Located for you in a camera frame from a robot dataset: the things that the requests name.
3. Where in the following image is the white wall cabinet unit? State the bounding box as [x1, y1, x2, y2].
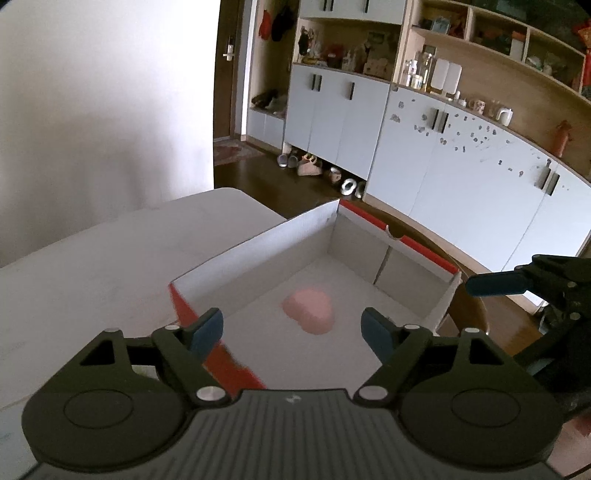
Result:
[246, 1, 590, 270]

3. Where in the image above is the pink heart-shaped box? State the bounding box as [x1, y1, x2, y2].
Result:
[281, 288, 335, 335]

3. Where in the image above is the red cardboard box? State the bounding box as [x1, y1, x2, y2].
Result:
[169, 201, 461, 395]

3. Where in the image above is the white kettle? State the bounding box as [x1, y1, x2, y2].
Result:
[495, 106, 514, 127]

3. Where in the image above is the brown wooden door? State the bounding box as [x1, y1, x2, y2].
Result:
[213, 0, 242, 141]

